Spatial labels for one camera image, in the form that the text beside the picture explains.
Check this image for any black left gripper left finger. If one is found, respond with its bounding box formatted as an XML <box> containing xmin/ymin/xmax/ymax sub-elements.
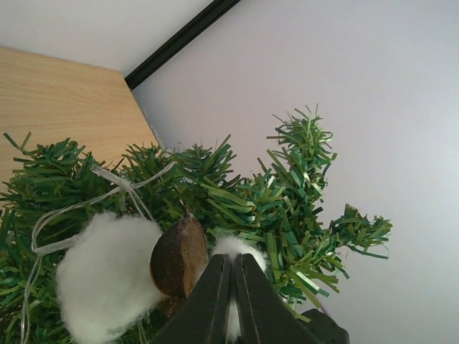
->
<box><xmin>153</xmin><ymin>254</ymin><xmax>232</xmax><ymax>344</ymax></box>

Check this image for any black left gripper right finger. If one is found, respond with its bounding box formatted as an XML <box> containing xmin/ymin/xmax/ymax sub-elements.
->
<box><xmin>232</xmin><ymin>254</ymin><xmax>319</xmax><ymax>344</ymax></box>

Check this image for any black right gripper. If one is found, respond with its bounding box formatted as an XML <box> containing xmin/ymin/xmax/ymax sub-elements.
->
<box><xmin>302</xmin><ymin>309</ymin><xmax>350</xmax><ymax>344</ymax></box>

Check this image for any white cotton boll ornament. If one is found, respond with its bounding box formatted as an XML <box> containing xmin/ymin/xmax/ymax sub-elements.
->
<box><xmin>55</xmin><ymin>206</ymin><xmax>268</xmax><ymax>344</ymax></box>

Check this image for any clear string light wire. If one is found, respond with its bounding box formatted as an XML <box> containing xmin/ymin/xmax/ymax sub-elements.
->
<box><xmin>19</xmin><ymin>161</ymin><xmax>179</xmax><ymax>344</ymax></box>

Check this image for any small green christmas tree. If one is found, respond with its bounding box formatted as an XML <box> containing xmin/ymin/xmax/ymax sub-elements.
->
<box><xmin>1</xmin><ymin>109</ymin><xmax>392</xmax><ymax>343</ymax></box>

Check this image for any black right frame post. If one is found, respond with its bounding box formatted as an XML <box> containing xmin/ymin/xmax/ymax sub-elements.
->
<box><xmin>125</xmin><ymin>0</ymin><xmax>240</xmax><ymax>91</ymax></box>

